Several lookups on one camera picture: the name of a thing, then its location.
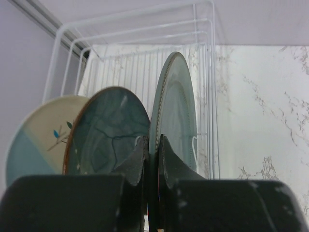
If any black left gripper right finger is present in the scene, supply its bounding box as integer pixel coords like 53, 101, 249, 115
158, 135, 207, 232

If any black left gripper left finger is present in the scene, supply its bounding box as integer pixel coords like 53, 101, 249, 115
113, 136, 148, 232

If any dark teal glazed plate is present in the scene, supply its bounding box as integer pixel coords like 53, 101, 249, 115
62, 86, 150, 174

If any grey-green ribbed plate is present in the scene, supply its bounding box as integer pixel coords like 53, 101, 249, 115
148, 52, 197, 232

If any cream and blue leaf plate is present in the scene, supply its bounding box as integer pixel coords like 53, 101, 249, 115
5, 95, 88, 186

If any white wire dish rack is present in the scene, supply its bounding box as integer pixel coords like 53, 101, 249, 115
42, 0, 220, 179

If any aluminium frame rail left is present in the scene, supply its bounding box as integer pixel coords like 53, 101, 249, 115
9, 0, 90, 60

